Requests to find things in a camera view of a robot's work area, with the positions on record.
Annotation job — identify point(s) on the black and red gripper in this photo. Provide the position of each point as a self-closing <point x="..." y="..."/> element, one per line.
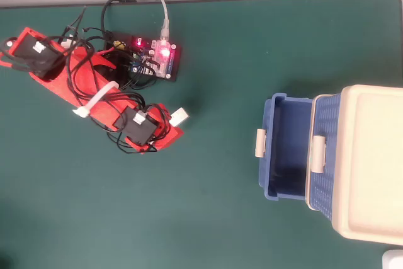
<point x="138" y="127"/>

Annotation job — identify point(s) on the small white cube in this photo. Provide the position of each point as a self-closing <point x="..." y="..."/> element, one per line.
<point x="180" y="116"/>

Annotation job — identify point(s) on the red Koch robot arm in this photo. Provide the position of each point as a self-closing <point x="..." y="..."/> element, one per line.
<point x="85" y="80"/>

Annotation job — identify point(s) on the beige plastic drawer cabinet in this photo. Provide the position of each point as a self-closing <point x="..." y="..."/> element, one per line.
<point x="374" y="162"/>

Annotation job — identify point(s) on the black electronics control board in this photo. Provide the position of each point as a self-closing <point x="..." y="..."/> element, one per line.
<point x="159" y="58"/>

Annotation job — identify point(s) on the long white zip tie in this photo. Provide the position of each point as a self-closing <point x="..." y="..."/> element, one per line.
<point x="97" y="99"/>

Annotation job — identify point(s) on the dark green table mat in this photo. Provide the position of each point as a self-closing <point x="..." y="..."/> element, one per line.
<point x="201" y="203"/>

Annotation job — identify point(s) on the short white zip tie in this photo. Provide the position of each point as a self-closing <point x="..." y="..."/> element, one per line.
<point x="67" y="42"/>

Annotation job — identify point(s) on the white box corner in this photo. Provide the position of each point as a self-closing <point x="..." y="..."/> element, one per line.
<point x="393" y="260"/>

